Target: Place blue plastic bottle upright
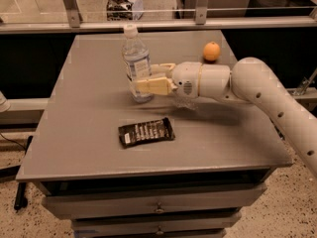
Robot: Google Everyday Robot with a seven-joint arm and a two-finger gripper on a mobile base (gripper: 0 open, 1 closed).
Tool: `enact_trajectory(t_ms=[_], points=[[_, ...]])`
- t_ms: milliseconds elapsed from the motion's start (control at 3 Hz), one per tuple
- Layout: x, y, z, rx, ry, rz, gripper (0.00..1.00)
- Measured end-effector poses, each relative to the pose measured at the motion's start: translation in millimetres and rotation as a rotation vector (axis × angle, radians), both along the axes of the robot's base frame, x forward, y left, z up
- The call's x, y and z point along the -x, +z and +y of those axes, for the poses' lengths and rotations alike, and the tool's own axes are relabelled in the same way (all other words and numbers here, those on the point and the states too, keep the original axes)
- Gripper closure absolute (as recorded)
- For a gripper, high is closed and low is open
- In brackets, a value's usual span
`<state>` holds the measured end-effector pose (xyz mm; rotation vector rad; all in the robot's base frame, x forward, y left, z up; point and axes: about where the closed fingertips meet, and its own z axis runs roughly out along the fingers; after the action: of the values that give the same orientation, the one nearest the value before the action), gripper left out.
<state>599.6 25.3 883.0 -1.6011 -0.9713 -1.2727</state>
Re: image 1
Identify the right metal railing post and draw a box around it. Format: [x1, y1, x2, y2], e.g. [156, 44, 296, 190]
[195, 0, 209, 25]

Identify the blue plastic water bottle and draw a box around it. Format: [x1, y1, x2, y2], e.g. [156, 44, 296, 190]
[122, 24, 153, 103]

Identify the lower grey drawer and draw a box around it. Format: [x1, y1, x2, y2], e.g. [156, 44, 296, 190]
[72, 212, 241, 238]

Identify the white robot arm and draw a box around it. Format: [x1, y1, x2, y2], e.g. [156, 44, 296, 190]
[134, 58, 317, 177]

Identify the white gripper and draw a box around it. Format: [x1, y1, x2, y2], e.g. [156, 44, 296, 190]
[134, 61, 201, 98]

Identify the black snack bar wrapper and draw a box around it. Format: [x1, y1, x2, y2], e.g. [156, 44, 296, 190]
[118, 118, 175, 148]

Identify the grey drawer cabinet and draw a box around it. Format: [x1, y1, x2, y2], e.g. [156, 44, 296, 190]
[17, 34, 291, 238]

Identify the black floor stand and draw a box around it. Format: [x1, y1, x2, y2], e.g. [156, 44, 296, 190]
[0, 135, 35, 212]

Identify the metal railing post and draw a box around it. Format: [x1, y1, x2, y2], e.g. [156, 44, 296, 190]
[195, 0, 209, 25]
[62, 0, 82, 28]

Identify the left metal railing post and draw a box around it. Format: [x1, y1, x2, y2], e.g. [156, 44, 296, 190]
[62, 0, 82, 28]

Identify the upper grey drawer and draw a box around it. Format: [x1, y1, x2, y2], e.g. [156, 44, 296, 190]
[42, 182, 266, 219]

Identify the black white robot base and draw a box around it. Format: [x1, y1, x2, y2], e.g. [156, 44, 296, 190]
[106, 0, 144, 21]

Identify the grey drawer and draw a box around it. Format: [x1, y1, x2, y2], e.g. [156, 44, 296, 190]
[42, 182, 266, 219]
[72, 212, 241, 238]

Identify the white object at left edge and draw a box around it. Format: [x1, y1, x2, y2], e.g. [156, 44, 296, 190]
[0, 91, 10, 112]

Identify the orange fruit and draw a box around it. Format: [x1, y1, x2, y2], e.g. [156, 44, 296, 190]
[203, 42, 221, 61]

